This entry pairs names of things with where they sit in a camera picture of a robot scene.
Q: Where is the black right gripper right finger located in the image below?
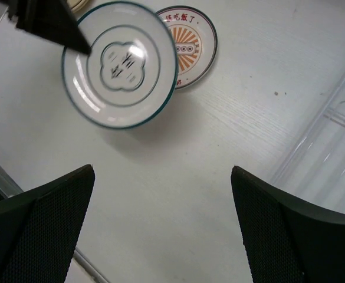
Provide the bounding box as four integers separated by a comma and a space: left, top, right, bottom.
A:
231, 166, 345, 282

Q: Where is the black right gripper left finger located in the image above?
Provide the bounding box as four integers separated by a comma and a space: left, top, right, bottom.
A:
0, 164, 95, 282

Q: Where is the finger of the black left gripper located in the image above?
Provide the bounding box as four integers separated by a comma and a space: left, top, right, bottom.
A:
6, 0, 90, 55

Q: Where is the small cream printed plate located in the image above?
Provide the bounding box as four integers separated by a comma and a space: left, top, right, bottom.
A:
67, 0, 89, 13

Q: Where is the cream plate with orange pattern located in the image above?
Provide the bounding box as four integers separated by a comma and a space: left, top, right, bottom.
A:
157, 5, 218, 89

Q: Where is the white wire dish rack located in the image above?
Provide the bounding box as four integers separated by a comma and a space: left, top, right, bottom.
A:
270, 72, 345, 213

